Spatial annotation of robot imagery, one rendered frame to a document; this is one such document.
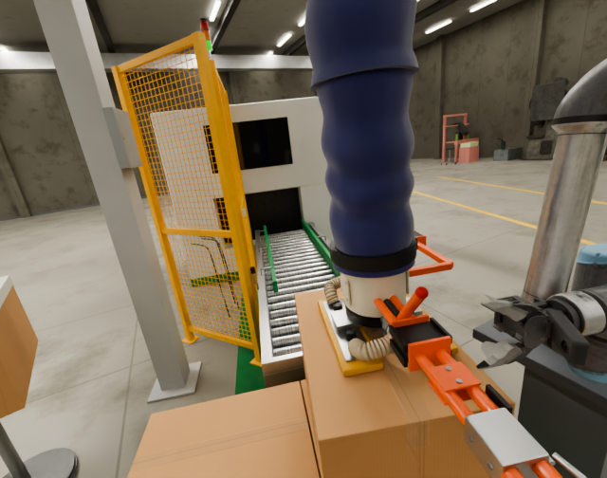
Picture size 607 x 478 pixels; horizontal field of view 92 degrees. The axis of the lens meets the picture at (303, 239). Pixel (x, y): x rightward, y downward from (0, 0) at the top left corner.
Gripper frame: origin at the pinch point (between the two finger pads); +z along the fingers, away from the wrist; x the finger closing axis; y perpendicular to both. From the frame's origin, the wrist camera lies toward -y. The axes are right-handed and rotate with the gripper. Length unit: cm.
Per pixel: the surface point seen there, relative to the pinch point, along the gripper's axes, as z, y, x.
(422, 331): 10.4, 3.2, 1.9
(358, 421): 25.8, -0.7, -13.2
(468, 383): 10.3, -10.4, 1.6
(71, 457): 162, 89, -104
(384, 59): 11, 16, 54
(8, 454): 175, 76, -81
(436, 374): 13.7, -7.4, 1.6
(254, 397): 54, 51, -53
